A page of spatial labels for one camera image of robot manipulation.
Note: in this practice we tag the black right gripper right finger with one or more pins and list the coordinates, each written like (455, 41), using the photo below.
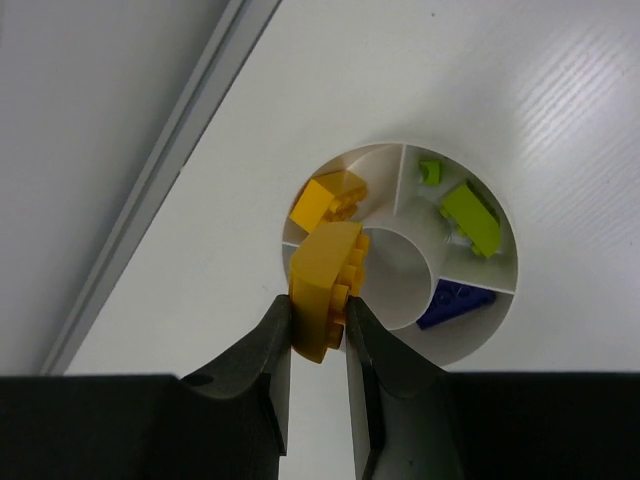
(410, 419)

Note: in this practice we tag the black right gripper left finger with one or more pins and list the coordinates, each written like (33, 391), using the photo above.
(226, 420)

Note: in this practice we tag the blue lego plate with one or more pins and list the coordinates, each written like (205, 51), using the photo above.
(451, 300)

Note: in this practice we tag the yellow green lego stack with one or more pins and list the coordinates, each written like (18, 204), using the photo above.
(324, 272)

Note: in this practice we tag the lime green lego brick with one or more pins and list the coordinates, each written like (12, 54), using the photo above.
(474, 218)

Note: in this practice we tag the yellow curved lego brick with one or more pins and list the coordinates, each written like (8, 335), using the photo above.
(331, 197)

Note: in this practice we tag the small lime green lego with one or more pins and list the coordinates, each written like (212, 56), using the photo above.
(431, 172)

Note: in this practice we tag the white round divided container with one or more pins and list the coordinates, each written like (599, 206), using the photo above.
(413, 247)

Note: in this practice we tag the aluminium table frame rail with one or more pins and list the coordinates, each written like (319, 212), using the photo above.
(236, 34)

